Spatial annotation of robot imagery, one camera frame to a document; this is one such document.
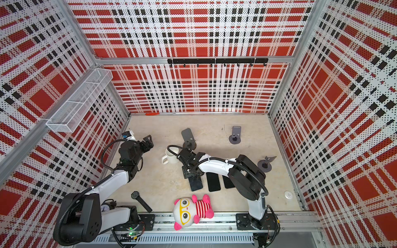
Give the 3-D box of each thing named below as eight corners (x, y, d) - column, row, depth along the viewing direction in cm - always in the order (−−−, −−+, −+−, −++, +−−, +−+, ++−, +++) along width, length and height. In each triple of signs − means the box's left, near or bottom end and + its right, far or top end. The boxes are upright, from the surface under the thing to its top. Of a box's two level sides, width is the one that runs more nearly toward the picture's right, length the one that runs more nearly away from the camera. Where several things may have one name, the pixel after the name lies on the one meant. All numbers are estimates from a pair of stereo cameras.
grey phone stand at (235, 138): (229, 143, 106) (231, 133, 97) (228, 136, 110) (230, 125, 101) (239, 143, 106) (242, 133, 97) (238, 136, 110) (240, 125, 101)
